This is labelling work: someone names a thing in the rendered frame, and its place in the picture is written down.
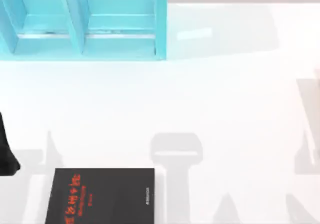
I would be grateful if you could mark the light blue rack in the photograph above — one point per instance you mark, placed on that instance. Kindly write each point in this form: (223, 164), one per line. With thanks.
(120, 2)

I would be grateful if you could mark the black book with red lettering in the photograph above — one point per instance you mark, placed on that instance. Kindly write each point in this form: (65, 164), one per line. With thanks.
(112, 196)

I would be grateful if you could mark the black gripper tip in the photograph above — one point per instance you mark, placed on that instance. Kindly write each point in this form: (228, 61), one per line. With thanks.
(6, 156)

